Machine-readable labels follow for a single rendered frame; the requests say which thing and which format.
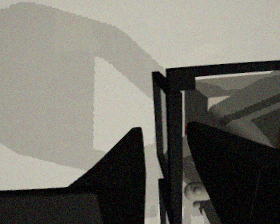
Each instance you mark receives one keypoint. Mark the black glasses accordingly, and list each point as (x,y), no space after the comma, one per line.
(167,96)

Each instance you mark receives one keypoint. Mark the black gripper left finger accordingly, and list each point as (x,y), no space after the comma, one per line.
(111,192)

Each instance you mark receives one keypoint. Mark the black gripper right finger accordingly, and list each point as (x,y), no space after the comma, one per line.
(242,177)

